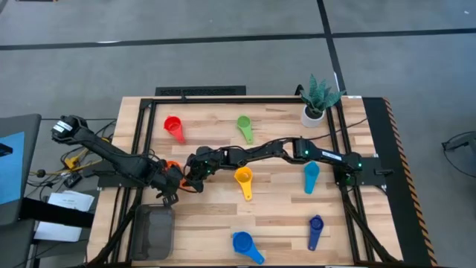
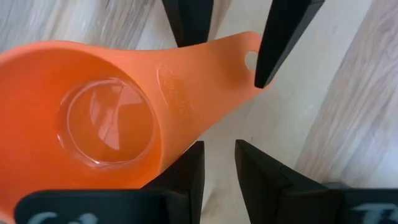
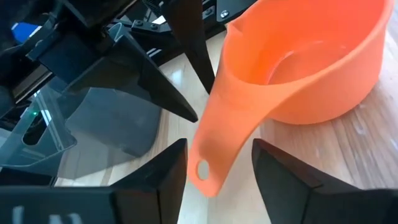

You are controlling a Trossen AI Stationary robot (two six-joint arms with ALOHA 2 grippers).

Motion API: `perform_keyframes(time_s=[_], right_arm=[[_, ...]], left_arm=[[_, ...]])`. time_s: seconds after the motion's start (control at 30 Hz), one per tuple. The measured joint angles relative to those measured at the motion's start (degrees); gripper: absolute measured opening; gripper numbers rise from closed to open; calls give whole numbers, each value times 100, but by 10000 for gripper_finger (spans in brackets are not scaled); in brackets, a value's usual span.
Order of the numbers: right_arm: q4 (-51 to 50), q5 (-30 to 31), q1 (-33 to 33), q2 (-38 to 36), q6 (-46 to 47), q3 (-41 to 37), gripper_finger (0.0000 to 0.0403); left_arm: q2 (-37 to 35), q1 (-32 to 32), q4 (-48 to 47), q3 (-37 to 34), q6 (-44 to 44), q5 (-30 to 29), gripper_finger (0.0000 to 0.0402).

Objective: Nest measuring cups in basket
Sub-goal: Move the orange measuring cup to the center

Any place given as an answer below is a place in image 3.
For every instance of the monitor with blue screen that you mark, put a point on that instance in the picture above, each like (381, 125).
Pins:
(23, 31)

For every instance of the orange plastic measuring cup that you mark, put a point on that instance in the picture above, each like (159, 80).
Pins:
(236, 102)

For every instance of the grey translucent plastic basket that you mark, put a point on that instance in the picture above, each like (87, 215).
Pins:
(109, 124)

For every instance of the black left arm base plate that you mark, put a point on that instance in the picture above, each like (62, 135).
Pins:
(236, 7)

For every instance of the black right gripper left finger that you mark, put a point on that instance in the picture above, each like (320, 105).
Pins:
(161, 186)

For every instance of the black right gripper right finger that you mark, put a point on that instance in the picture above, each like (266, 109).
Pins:
(286, 186)

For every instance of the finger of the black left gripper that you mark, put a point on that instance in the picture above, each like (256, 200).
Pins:
(189, 34)
(136, 74)

